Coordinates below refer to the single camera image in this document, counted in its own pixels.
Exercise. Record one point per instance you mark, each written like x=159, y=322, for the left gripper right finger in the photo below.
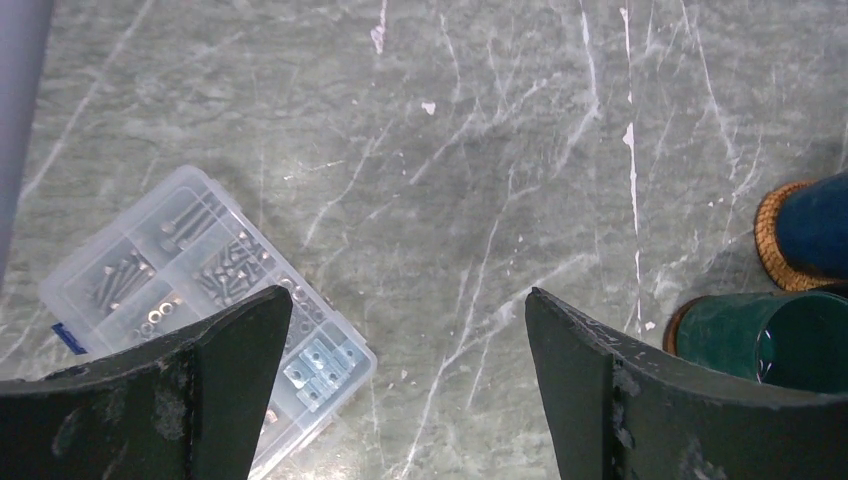
x=618, y=408

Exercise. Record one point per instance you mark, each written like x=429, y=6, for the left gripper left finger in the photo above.
x=186, y=405

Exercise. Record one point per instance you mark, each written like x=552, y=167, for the dark wooden coaster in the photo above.
x=669, y=340

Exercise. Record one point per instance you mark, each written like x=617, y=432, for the dark teal mug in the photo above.
x=795, y=340

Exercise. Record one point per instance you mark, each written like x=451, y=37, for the navy blue mug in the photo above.
x=811, y=228

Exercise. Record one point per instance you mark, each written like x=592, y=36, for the woven orange coaster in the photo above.
x=786, y=276

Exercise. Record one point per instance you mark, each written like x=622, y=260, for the clear plastic screw box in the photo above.
x=186, y=251

